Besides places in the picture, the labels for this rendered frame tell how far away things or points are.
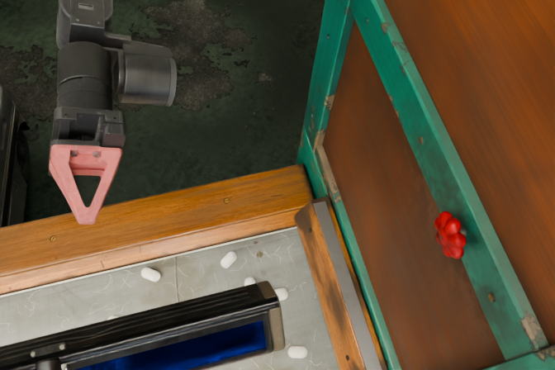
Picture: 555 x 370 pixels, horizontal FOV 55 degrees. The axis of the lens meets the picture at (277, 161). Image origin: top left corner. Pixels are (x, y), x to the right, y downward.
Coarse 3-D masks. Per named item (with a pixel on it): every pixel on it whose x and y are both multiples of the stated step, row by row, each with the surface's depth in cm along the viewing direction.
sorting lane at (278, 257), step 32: (192, 256) 98; (224, 256) 98; (256, 256) 98; (288, 256) 99; (32, 288) 93; (64, 288) 94; (96, 288) 94; (128, 288) 94; (160, 288) 94; (192, 288) 95; (224, 288) 95; (288, 288) 96; (0, 320) 90; (32, 320) 91; (64, 320) 91; (96, 320) 91; (288, 320) 93; (320, 320) 93; (320, 352) 91
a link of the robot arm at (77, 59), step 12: (72, 48) 58; (84, 48) 58; (96, 48) 59; (108, 48) 61; (60, 60) 58; (72, 60) 57; (84, 60) 58; (96, 60) 58; (108, 60) 60; (120, 60) 61; (60, 72) 58; (72, 72) 57; (84, 72) 57; (96, 72) 58; (108, 72) 60; (120, 72) 60; (60, 84) 57; (108, 84) 59; (120, 84) 60
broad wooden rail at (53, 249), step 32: (192, 192) 101; (224, 192) 101; (256, 192) 102; (288, 192) 102; (32, 224) 96; (64, 224) 97; (96, 224) 97; (128, 224) 97; (160, 224) 98; (192, 224) 98; (224, 224) 98; (256, 224) 99; (288, 224) 101; (0, 256) 93; (32, 256) 93; (64, 256) 94; (96, 256) 94; (128, 256) 96; (160, 256) 97; (0, 288) 92
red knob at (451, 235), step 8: (440, 216) 48; (448, 216) 48; (440, 224) 48; (448, 224) 47; (456, 224) 46; (440, 232) 48; (448, 232) 47; (456, 232) 47; (464, 232) 48; (440, 240) 49; (448, 240) 47; (456, 240) 46; (464, 240) 46; (448, 248) 48; (456, 248) 47; (448, 256) 49; (456, 256) 47
